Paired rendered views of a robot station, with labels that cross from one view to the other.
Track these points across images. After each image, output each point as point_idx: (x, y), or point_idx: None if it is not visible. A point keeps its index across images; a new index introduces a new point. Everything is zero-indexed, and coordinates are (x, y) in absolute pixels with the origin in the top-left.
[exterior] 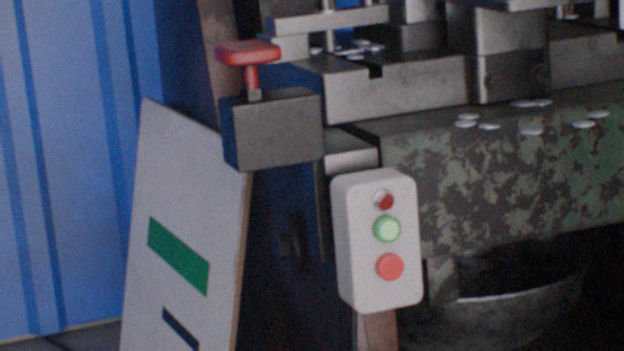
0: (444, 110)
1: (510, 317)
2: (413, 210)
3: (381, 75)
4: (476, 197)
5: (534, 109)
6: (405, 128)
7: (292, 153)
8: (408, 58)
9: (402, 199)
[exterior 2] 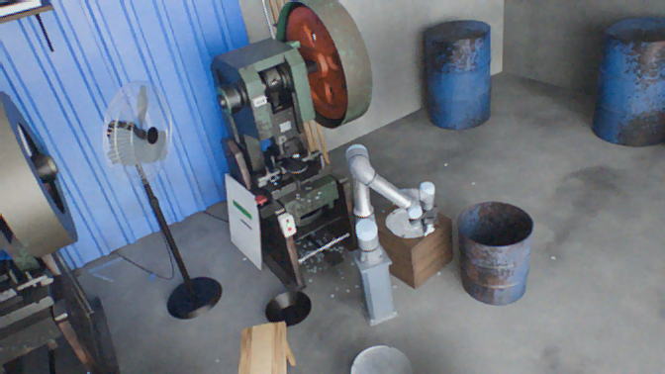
0: (293, 192)
1: (310, 220)
2: (292, 220)
3: (281, 189)
4: (301, 208)
5: (309, 191)
6: (287, 200)
7: (270, 213)
8: (285, 184)
9: (290, 219)
